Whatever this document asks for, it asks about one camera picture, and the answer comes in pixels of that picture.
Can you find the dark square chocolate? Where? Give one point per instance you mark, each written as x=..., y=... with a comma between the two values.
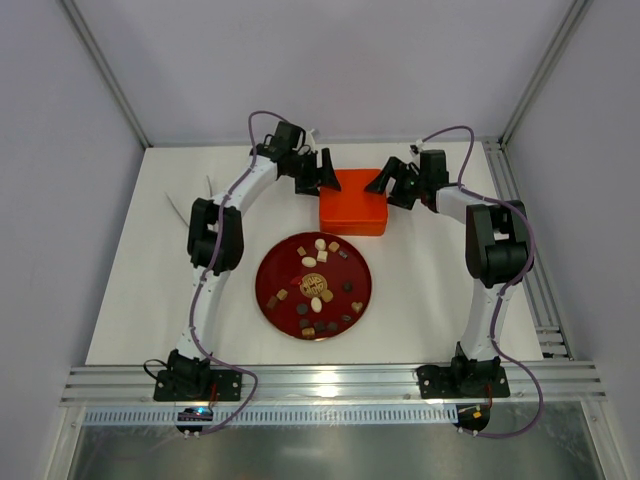
x=319, y=326

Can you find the slotted cable duct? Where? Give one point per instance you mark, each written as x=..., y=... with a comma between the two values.
x=278, y=415

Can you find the white faceted chocolate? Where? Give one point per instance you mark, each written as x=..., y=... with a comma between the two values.
x=320, y=244

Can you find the controller board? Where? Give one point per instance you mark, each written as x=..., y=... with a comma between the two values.
x=473, y=417
x=193, y=414

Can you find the orange chocolate box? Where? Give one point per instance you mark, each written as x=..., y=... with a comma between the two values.
x=368, y=229

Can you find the tan fluted cup chocolate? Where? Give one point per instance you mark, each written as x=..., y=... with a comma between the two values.
x=327, y=296

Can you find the white oval swirl chocolate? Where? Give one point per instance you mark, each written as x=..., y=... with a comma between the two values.
x=316, y=304

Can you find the aluminium front rail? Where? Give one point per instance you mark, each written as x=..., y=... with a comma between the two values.
x=368, y=383

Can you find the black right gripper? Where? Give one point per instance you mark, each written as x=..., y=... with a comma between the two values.
x=397, y=181

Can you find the orange box lid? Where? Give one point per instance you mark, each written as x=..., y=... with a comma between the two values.
x=353, y=203

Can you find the round red plate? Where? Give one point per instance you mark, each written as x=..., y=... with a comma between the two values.
x=282, y=268

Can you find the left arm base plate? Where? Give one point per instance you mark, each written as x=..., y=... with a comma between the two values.
x=216, y=385

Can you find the tan chocolate left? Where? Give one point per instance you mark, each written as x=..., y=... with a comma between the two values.
x=282, y=294

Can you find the right corner frame post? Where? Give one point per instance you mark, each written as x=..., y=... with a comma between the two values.
x=551, y=56

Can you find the left controller board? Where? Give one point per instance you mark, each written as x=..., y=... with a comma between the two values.
x=193, y=414

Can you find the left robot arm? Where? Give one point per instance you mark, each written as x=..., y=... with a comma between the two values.
x=215, y=245

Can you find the right controller board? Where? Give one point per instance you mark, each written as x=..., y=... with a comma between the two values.
x=473, y=417

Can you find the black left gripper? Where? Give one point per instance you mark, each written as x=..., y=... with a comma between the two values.
x=315, y=170

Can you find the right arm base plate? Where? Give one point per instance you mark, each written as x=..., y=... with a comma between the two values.
x=447, y=382

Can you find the left corner frame post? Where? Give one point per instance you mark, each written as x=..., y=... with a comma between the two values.
x=92, y=48

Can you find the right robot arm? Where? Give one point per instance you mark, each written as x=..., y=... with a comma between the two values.
x=498, y=253

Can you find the corner frame post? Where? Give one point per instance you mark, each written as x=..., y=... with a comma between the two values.
x=551, y=56
x=92, y=48

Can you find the metal tongs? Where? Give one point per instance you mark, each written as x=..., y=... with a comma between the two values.
x=181, y=201

